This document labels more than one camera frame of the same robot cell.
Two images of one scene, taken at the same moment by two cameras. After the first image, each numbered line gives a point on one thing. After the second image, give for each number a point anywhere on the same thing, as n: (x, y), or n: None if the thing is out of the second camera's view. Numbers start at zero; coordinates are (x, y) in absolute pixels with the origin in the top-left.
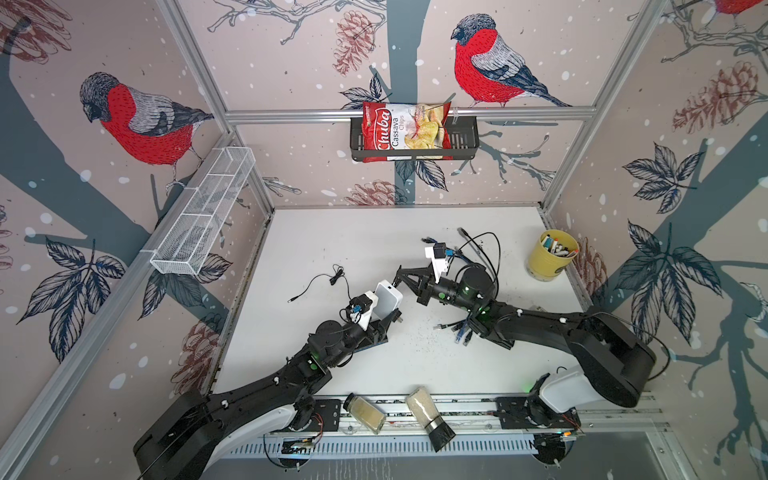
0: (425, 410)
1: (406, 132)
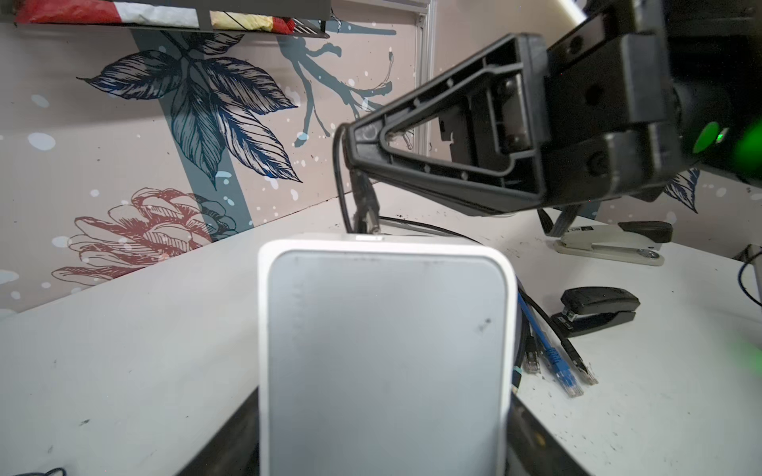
0: None
1: (152, 14)
